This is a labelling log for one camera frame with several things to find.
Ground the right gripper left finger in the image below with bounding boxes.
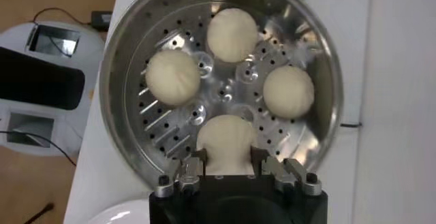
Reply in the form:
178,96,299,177
153,147,208,199

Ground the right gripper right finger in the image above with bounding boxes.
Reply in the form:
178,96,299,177
250,145,324,197

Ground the white steamed baozi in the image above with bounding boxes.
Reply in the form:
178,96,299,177
206,7,259,63
145,49,201,107
196,114,259,176
262,65,315,120

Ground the stainless steel steamer basket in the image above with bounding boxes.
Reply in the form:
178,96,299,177
98,0,344,192

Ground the white round plate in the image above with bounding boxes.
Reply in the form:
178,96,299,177
87,197,151,224

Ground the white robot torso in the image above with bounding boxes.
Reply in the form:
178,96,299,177
0,20,106,158

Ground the black floor power brick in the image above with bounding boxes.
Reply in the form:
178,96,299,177
90,10,113,32

